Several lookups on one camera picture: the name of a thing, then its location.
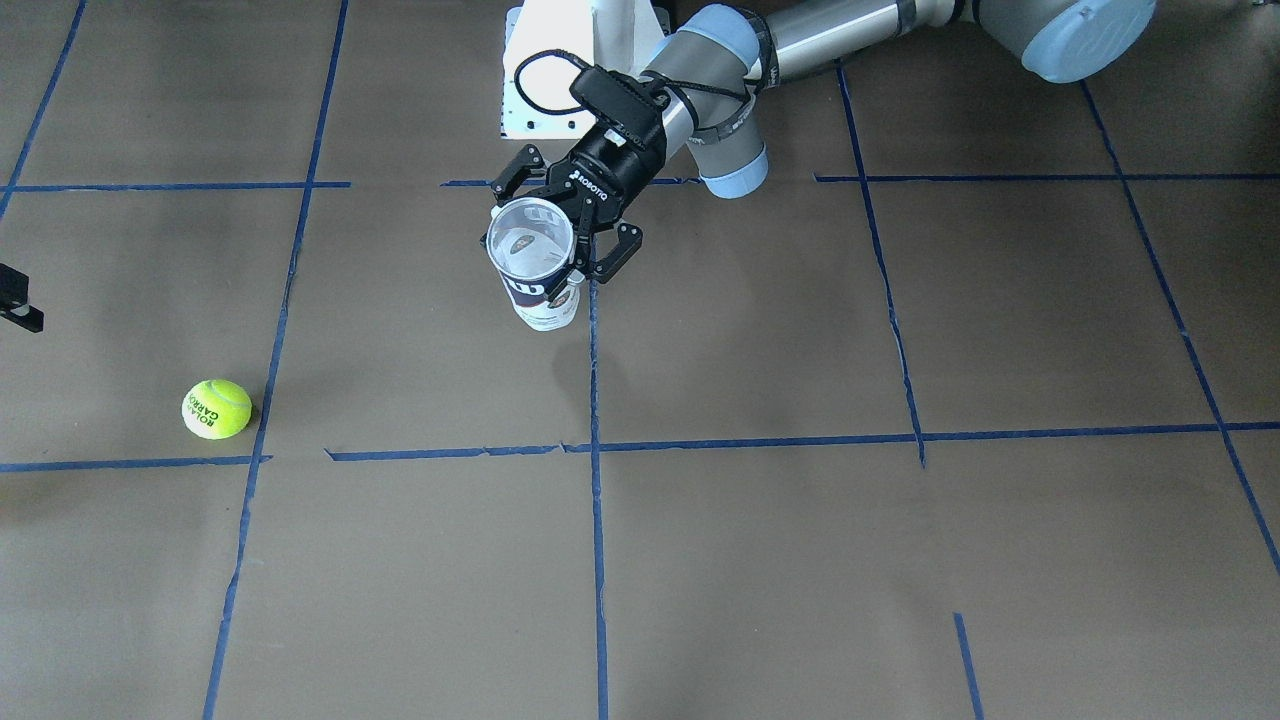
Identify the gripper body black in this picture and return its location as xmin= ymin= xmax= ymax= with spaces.
xmin=553 ymin=123 xmax=667 ymax=217

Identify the clear tennis ball tube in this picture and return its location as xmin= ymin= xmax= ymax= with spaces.
xmin=484 ymin=197 xmax=580 ymax=331

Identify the yellow tennis ball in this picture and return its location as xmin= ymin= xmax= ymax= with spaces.
xmin=180 ymin=379 xmax=253 ymax=439

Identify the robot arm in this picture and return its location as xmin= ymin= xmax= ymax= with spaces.
xmin=485 ymin=1 xmax=1156 ymax=296

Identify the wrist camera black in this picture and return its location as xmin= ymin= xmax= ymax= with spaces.
xmin=570 ymin=65 xmax=662 ymax=137

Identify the white camera post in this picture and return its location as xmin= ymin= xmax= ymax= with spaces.
xmin=499 ymin=1 xmax=675 ymax=142

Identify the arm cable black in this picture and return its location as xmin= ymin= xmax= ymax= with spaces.
xmin=509 ymin=47 xmax=755 ymax=129

